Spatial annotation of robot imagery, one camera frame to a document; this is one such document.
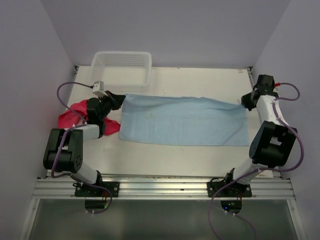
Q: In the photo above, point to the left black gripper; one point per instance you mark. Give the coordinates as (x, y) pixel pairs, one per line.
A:
(116, 100)

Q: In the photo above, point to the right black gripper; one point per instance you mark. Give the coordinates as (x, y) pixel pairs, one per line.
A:
(245, 102)

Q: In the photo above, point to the red towel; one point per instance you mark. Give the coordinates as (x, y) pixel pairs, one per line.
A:
(69, 118)

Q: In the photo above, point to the light blue towel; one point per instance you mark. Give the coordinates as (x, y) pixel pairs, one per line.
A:
(183, 121)

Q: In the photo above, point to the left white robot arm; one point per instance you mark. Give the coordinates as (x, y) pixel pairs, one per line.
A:
(64, 150)

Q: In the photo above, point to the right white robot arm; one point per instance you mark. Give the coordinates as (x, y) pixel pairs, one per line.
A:
(273, 142)

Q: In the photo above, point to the white plastic mesh basket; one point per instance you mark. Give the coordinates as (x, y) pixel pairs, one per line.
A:
(128, 70)

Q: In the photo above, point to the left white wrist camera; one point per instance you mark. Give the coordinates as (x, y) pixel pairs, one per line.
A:
(98, 89)

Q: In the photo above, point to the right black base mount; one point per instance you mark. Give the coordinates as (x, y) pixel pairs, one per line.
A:
(225, 190)

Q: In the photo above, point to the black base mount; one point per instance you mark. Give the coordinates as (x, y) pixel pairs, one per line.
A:
(225, 190)
(105, 189)

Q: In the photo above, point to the aluminium front rail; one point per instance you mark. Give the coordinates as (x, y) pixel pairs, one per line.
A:
(162, 188)

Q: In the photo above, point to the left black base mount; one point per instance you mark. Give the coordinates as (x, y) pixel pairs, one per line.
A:
(105, 189)

